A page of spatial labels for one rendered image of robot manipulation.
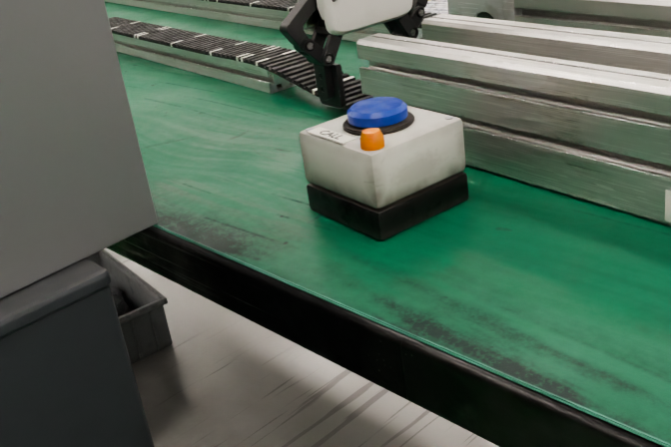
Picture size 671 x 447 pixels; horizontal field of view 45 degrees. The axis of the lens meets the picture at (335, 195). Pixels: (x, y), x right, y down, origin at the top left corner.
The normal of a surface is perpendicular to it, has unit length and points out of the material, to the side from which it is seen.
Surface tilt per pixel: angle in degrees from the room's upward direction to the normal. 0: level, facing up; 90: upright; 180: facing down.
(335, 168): 90
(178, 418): 0
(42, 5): 90
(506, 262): 0
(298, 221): 0
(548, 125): 90
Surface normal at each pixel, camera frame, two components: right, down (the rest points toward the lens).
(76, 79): 0.72, 0.18
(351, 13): 0.58, 0.35
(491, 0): -0.79, 0.34
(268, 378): -0.13, -0.91
